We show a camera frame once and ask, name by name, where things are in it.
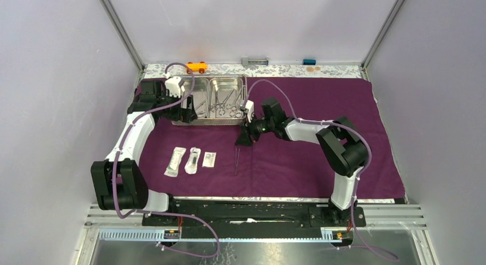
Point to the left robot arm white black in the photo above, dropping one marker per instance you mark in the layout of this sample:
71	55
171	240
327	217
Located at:
118	181

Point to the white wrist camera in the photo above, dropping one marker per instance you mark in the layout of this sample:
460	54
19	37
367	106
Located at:
174	87
247	108

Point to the small white sterile packet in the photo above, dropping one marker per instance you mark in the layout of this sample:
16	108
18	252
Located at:
209	159

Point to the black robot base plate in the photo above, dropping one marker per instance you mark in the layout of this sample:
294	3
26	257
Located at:
251	220

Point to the steel surgical forceps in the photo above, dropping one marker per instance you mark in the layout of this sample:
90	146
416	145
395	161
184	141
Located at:
218	105

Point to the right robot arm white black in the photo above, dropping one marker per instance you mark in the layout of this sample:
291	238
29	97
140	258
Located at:
345	150

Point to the purple cloth wrap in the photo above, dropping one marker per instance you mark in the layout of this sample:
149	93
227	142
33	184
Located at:
272	167

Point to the long white sterile packet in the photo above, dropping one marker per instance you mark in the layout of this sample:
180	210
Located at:
172	169

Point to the orange toy car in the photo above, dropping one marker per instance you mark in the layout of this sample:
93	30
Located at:
200	67

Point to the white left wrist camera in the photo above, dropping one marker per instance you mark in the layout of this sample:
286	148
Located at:
174	87

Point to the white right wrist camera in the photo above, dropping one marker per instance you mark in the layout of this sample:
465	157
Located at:
247	108

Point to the steel scalpel handle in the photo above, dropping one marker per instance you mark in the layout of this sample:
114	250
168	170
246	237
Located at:
237	154

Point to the perforated steel instrument tray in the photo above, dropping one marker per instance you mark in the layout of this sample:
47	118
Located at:
205	87

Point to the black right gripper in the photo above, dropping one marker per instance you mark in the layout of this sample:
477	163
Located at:
245	139

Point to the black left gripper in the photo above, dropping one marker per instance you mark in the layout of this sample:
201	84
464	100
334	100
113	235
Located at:
181	114

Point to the blue plastic block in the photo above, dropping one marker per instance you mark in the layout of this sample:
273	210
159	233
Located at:
309	62

